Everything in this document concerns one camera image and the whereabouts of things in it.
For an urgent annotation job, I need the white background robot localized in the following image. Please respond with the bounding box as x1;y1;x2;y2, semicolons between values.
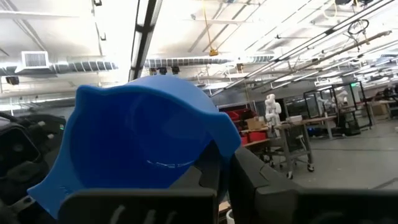
264;93;283;127

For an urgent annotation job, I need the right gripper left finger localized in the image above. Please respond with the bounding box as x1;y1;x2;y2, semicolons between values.
58;139;221;224

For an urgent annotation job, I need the ribbed silver air duct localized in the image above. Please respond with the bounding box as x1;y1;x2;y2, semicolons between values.
0;51;119;77

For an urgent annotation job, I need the black aluminium rig frame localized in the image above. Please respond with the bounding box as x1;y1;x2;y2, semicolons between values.
128;0;164;82

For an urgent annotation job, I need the wooden workbench on casters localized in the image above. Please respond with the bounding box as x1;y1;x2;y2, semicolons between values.
273;114;339;180

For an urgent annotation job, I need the large blue measuring cup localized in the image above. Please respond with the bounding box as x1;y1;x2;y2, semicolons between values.
27;74;242;218

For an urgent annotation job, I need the yellow cord with plug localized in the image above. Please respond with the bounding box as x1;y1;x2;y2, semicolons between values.
201;0;220;57

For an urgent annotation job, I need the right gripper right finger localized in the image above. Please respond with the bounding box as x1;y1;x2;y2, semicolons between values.
228;146;398;224

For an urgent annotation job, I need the red storage bin rack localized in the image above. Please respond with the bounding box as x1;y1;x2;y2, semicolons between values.
222;108;269;147

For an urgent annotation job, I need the brown cardboard box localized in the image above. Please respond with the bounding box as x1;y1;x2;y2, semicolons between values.
244;116;266;131

